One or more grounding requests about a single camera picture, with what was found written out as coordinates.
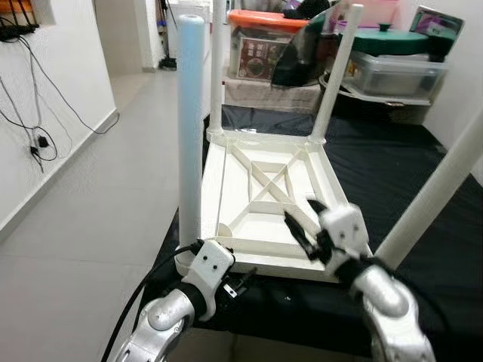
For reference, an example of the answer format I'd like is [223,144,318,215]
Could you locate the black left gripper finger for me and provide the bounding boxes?
[231,267,260,297]

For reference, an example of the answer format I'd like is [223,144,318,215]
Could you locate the white children table top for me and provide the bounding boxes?
[173,127,379,284]

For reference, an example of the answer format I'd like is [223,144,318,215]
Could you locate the black tablecloth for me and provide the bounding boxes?
[139,105,483,360]

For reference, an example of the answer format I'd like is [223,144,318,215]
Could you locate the black round basin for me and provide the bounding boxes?
[320,72,432,107]

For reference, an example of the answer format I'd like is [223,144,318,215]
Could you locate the beige patterned bench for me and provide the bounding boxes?
[222,75,322,115]

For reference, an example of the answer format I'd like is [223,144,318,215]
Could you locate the black plastic bag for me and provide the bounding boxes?
[269,7,337,88]

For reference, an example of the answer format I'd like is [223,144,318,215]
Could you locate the clear plastic storage bin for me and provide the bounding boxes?
[346,51,448,98]

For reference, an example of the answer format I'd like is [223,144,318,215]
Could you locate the orange-lidded storage box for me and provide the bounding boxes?
[226,9,311,83]

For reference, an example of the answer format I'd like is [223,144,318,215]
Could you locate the green round lid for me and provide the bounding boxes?
[350,23,432,56]

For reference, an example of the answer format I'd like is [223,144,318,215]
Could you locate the pink cardboard box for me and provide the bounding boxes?
[346,0,401,32]

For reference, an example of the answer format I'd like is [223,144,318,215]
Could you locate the colourful printed box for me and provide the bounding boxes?
[411,5,466,62]

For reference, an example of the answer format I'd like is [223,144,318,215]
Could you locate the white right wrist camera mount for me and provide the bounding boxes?
[316,204,373,265]

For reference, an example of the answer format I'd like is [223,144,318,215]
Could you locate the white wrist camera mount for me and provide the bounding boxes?
[316,204,373,265]
[184,239,235,299]

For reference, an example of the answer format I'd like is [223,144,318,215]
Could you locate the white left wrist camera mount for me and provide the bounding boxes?
[184,239,235,299]

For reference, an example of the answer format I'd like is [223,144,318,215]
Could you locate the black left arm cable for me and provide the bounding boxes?
[101,241,202,362]

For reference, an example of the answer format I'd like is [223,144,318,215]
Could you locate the long thin black wall cable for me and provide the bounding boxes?
[18,35,121,136]

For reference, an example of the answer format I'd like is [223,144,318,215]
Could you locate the looped black wall cable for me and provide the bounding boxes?
[0,75,58,171]

